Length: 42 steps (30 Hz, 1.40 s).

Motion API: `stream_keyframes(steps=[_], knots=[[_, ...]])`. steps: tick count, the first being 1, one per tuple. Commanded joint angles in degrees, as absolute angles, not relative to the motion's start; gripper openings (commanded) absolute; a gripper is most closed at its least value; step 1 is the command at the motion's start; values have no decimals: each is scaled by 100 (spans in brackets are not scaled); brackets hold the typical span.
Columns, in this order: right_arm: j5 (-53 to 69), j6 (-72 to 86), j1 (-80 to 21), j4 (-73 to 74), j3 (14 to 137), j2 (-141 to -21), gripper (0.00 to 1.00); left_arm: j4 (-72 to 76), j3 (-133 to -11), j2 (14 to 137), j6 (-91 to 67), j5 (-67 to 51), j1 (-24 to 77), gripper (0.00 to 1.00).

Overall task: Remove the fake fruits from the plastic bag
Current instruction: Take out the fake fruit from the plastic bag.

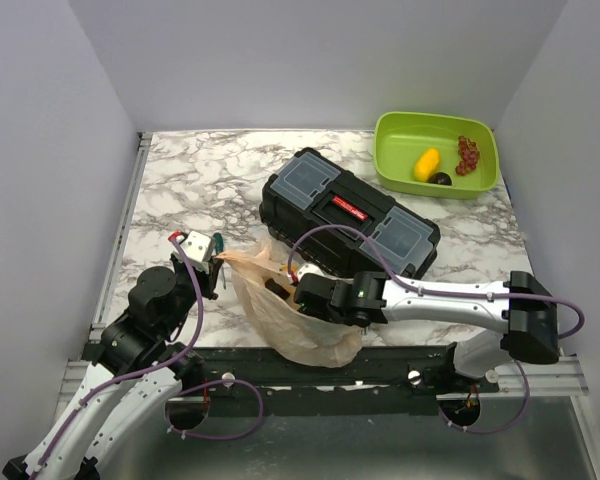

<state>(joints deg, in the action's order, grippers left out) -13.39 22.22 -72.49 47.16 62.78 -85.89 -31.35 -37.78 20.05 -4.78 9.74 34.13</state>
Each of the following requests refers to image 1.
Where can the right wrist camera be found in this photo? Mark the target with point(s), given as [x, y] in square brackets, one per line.
[299, 271]

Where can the green plastic basin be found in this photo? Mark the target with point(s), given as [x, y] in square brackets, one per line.
[400, 138]

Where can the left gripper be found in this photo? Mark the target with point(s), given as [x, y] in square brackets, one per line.
[210, 276]

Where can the translucent orange plastic bag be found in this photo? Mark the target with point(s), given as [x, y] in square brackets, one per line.
[295, 336]

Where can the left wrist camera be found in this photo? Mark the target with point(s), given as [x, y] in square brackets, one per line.
[197, 247]

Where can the black plastic toolbox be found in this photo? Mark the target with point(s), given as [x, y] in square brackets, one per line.
[311, 191]

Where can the black front mounting rail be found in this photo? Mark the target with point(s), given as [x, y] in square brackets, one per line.
[241, 382]

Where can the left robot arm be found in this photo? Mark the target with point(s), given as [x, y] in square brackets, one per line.
[136, 365]

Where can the dark purple fake plum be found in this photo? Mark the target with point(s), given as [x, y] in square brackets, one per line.
[440, 178]

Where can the green handled screwdriver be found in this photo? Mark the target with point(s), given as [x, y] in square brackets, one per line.
[219, 248]

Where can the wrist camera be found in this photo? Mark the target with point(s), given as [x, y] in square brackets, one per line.
[197, 247]
[299, 271]

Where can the red fake grapes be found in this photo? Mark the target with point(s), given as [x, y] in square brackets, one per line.
[469, 155]

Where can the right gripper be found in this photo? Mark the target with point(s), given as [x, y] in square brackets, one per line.
[317, 314]

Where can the yellow fake lemon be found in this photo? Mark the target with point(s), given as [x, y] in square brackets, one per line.
[427, 165]

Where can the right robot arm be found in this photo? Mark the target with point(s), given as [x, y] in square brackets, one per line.
[517, 318]

